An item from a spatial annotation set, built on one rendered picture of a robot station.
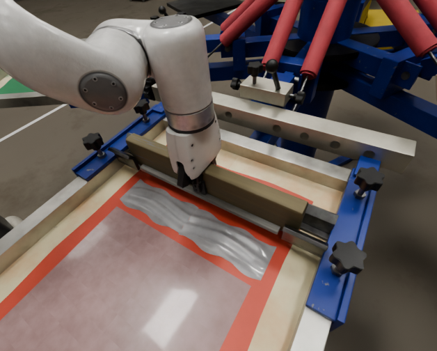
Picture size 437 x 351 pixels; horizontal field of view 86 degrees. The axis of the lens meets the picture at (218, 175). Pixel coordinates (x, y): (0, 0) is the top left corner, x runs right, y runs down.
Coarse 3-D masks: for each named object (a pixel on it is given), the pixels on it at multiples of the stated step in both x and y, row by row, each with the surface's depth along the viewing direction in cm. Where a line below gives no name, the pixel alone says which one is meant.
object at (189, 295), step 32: (288, 192) 52; (192, 256) 44; (160, 288) 41; (192, 288) 41; (224, 288) 40; (256, 288) 40; (128, 320) 38; (160, 320) 38; (192, 320) 38; (224, 320) 37; (256, 320) 37
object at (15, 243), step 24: (240, 144) 59; (264, 144) 58; (120, 168) 62; (288, 168) 55; (312, 168) 52; (336, 168) 51; (72, 192) 53; (48, 216) 50; (0, 240) 46; (24, 240) 47; (0, 264) 45; (312, 312) 34; (312, 336) 32
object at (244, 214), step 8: (144, 168) 56; (160, 176) 53; (168, 176) 53; (176, 184) 51; (192, 192) 50; (208, 200) 48; (216, 200) 48; (224, 208) 47; (232, 208) 46; (240, 208) 46; (240, 216) 45; (248, 216) 45; (256, 216) 44; (256, 224) 44; (264, 224) 43; (272, 224) 43; (272, 232) 43
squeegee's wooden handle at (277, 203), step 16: (128, 144) 54; (144, 144) 51; (160, 144) 51; (144, 160) 55; (160, 160) 50; (176, 176) 52; (208, 176) 44; (224, 176) 43; (240, 176) 43; (208, 192) 49; (224, 192) 45; (240, 192) 42; (256, 192) 40; (272, 192) 40; (256, 208) 43; (272, 208) 40; (288, 208) 38; (304, 208) 37; (288, 224) 41
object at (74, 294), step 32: (96, 224) 51; (128, 224) 50; (64, 256) 47; (96, 256) 46; (128, 256) 46; (160, 256) 45; (32, 288) 43; (64, 288) 43; (96, 288) 42; (128, 288) 42; (0, 320) 40; (32, 320) 40; (64, 320) 39; (96, 320) 39
